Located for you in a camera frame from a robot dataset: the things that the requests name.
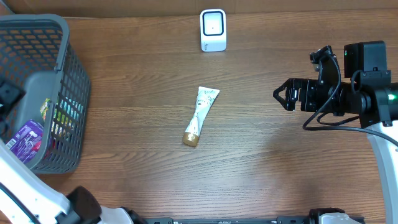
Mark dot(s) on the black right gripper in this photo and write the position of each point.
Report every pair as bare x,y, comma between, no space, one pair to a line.
308,86

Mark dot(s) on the white tube gold cap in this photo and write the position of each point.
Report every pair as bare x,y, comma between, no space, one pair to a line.
204,101

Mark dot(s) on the green snack packet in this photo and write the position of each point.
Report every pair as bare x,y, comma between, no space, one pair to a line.
44,108

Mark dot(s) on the purple pad package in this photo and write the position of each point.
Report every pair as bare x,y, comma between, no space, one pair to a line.
25,144

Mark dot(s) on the teal snack packet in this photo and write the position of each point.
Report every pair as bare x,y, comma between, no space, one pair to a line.
66,117

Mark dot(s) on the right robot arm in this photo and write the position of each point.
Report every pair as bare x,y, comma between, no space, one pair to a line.
361,97

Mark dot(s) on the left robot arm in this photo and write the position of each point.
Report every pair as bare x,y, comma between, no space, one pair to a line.
27,199

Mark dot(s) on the white barcode scanner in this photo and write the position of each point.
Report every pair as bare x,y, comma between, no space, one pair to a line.
213,32

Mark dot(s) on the grey plastic mesh basket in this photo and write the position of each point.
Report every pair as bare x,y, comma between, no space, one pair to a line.
37,57

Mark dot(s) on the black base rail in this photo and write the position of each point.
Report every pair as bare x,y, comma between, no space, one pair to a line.
315,216

